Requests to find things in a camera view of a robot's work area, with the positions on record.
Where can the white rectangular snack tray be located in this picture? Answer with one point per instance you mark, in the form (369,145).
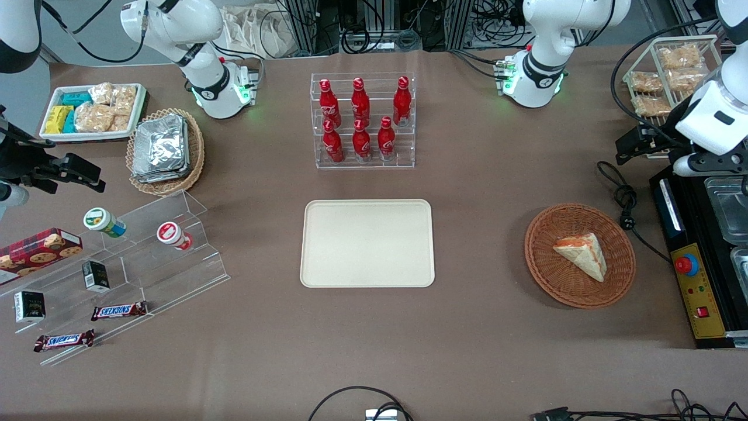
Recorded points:
(49,137)

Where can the clear bag of crackers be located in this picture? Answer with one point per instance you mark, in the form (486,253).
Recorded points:
(93,118)
(100,93)
(120,123)
(124,99)

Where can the silver foil pouch stack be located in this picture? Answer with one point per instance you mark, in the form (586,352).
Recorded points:
(160,149)

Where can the clear acrylic step shelf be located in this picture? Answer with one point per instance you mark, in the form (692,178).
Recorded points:
(169,275)

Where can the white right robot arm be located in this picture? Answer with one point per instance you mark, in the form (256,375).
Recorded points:
(198,35)

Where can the beige cloth bag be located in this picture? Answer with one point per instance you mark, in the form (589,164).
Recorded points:
(251,32)

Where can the brown Snickers bar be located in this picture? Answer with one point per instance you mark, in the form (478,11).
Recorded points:
(64,340)
(120,310)

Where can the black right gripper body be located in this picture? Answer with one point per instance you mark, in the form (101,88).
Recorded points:
(18,158)

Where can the red lidded white cup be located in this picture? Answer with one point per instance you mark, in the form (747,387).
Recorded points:
(170,234)

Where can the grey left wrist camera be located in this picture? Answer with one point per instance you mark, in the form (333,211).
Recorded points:
(701,165)

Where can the clear acrylic bottle rack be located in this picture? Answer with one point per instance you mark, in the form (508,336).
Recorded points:
(403,158)

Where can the yellow snack pack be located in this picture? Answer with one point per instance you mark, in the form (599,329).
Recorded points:
(57,120)

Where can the red tartan cookie box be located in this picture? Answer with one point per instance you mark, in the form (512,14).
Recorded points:
(35,251)

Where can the small grey device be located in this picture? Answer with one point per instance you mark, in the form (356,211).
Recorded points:
(381,415)

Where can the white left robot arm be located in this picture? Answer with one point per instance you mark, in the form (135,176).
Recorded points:
(549,58)

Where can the steel pan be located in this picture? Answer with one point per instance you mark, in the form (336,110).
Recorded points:
(727,204)
(741,275)

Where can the brown wicker basket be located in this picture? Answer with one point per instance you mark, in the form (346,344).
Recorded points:
(555,275)

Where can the aluminium frame post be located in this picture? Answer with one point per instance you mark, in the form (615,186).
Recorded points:
(459,23)
(304,23)

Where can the teal snack pack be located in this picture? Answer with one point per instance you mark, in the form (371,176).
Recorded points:
(76,98)
(70,121)

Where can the clear bag of rice snacks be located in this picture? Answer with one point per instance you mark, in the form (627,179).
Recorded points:
(646,82)
(686,80)
(679,57)
(651,106)

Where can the red cola bottle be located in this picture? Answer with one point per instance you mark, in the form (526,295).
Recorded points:
(360,102)
(362,143)
(328,102)
(333,143)
(386,140)
(402,102)

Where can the black machine with yellow panel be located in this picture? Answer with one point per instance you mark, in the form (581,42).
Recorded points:
(710,304)

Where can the green lidded white cup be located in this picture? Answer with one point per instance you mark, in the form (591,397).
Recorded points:
(99,220)

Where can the cream plastic tray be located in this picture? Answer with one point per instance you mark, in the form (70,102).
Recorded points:
(368,242)

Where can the small black carton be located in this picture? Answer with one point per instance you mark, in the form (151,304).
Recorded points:
(29,307)
(96,276)

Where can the light tan wicker basket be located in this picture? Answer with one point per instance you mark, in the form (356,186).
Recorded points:
(196,152)

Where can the triangular wrapped sandwich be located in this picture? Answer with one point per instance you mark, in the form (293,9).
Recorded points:
(584,254)

